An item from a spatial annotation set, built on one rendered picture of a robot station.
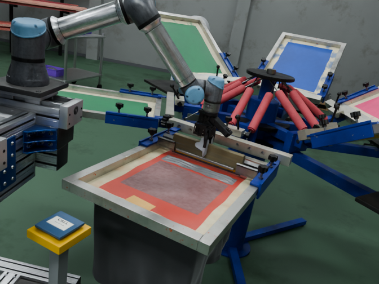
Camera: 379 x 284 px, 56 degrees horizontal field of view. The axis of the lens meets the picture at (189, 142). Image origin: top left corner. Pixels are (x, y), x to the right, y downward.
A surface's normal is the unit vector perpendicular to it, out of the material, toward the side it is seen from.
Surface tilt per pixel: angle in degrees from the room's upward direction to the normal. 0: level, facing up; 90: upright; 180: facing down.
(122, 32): 90
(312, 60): 32
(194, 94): 90
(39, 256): 0
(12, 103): 90
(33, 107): 90
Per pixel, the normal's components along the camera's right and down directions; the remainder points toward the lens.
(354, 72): -0.14, 0.32
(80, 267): 0.16, -0.93
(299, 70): -0.11, -0.65
